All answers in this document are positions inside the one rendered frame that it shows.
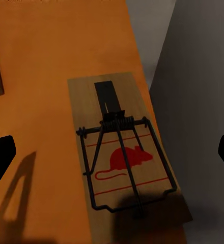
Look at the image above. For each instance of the cabinet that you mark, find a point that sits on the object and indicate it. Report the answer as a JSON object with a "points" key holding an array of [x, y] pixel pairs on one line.
{"points": [[42, 44]]}

